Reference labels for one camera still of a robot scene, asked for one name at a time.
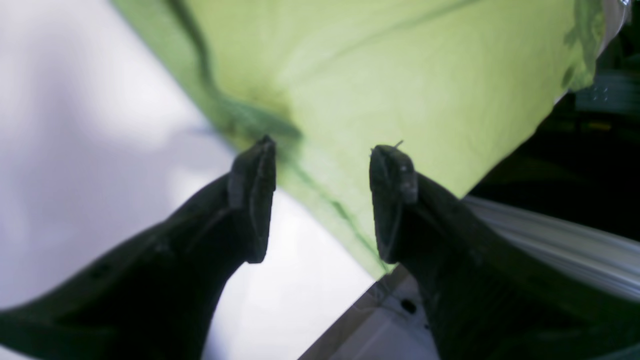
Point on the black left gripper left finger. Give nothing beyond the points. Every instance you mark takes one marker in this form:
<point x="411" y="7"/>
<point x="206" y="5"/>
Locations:
<point x="153" y="297"/>

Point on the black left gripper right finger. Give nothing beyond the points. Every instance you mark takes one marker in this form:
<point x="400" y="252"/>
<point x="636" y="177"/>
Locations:
<point x="484" y="298"/>

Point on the green t-shirt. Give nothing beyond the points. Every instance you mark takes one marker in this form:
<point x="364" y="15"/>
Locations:
<point x="460" y="83"/>

